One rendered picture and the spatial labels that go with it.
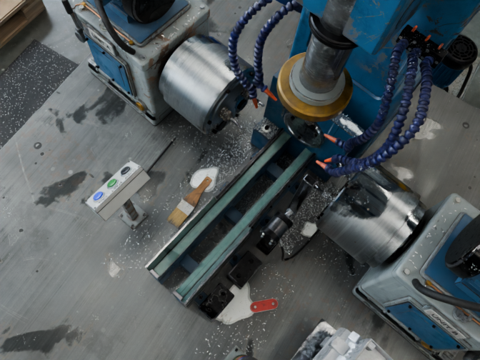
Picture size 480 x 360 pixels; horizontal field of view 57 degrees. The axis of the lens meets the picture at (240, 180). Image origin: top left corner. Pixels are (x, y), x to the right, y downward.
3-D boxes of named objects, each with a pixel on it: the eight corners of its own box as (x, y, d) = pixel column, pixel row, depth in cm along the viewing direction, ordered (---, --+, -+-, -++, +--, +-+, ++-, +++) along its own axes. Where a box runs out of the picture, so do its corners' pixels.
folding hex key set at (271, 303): (251, 313, 138) (251, 313, 136) (248, 303, 139) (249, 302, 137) (278, 308, 139) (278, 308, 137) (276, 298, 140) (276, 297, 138)
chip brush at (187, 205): (203, 173, 153) (203, 173, 152) (216, 182, 152) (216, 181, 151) (166, 220, 146) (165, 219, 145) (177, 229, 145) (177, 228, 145)
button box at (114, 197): (139, 171, 130) (128, 158, 127) (151, 178, 125) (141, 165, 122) (95, 213, 125) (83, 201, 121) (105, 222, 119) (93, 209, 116)
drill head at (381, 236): (333, 161, 145) (357, 125, 122) (438, 243, 137) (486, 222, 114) (285, 216, 137) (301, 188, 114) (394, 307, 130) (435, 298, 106)
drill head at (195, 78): (184, 43, 157) (180, -10, 134) (263, 106, 151) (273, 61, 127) (132, 88, 150) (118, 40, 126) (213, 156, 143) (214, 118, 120)
